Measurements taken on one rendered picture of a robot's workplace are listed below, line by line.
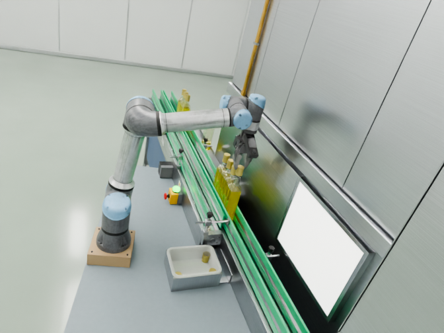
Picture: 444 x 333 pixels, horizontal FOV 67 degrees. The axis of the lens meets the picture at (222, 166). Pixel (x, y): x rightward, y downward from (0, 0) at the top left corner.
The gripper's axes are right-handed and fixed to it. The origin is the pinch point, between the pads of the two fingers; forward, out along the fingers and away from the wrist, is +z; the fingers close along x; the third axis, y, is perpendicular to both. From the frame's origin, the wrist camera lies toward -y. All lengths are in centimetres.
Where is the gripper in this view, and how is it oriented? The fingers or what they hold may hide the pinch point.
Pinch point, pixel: (240, 168)
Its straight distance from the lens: 160.2
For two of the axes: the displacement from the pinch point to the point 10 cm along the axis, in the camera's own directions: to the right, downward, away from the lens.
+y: -3.1, -5.3, 7.9
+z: -2.2, 8.5, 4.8
